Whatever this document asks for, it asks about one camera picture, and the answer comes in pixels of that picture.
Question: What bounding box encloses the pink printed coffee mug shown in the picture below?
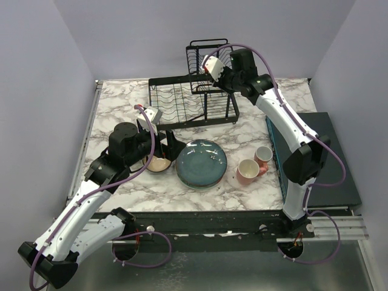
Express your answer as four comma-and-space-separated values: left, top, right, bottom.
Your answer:
254, 146, 273, 166

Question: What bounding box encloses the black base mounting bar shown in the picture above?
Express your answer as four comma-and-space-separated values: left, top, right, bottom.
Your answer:
106, 210, 314, 256

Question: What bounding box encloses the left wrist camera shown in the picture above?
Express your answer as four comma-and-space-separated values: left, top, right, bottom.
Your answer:
137, 106, 163, 125

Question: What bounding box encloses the dark bowl cream inside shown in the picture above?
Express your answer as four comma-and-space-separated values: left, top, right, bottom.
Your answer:
146, 156, 172, 173

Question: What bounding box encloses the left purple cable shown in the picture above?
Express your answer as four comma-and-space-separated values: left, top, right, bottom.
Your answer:
28, 104, 158, 291

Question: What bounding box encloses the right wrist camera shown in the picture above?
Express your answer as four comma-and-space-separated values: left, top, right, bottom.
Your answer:
201, 55, 225, 82

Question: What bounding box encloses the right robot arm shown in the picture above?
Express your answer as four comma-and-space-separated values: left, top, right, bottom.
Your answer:
202, 48, 330, 238

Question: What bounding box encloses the left aluminium rail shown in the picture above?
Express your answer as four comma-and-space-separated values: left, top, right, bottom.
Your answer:
66, 80, 104, 201

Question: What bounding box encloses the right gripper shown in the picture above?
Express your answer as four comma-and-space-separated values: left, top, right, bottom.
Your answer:
209, 65, 241, 96

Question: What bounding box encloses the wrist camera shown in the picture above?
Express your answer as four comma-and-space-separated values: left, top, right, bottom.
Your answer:
137, 106, 163, 125
201, 55, 225, 82

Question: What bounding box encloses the black wire dish rack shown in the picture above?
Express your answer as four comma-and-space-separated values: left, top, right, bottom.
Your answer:
149, 38, 239, 130

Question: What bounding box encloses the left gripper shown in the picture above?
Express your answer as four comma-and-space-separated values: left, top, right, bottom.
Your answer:
126, 123, 186, 167

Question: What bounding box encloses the red plate under stack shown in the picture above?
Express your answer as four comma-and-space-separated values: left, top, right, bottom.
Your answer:
178, 176, 222, 190

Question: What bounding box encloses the blue ceramic plate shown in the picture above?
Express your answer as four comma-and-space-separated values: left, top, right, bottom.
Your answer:
175, 139, 227, 184

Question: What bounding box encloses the plain pink mug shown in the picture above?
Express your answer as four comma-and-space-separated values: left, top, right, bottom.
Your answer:
236, 159, 269, 185

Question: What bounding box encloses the blue network switch box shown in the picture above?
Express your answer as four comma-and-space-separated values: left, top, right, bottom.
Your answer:
265, 111, 364, 210

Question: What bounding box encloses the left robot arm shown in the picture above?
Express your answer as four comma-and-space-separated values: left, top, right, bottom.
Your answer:
18, 122, 186, 289

